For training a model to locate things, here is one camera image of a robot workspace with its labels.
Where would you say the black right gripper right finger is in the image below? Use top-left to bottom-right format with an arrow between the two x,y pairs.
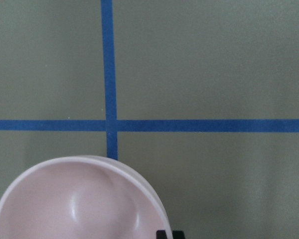
172,231 -> 185,239

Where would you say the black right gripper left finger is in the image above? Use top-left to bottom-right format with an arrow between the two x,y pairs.
156,231 -> 166,239

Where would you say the pink bowl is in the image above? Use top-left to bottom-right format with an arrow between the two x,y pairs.
0,156 -> 172,239

